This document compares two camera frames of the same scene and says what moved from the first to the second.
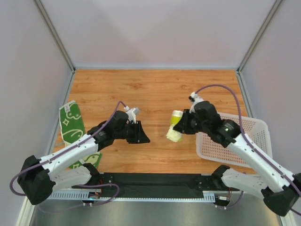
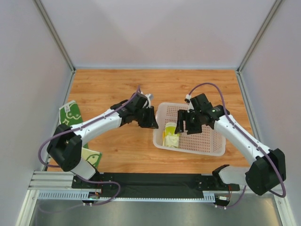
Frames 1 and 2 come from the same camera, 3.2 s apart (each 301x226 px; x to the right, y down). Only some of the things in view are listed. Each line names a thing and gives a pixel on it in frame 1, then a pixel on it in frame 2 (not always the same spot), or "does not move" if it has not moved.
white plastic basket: x=209 y=148 to x=209 y=142
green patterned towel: x=73 y=128 does not move
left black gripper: x=133 y=132 to x=143 y=117
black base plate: x=159 y=184 does not move
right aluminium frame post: x=241 y=81 does not move
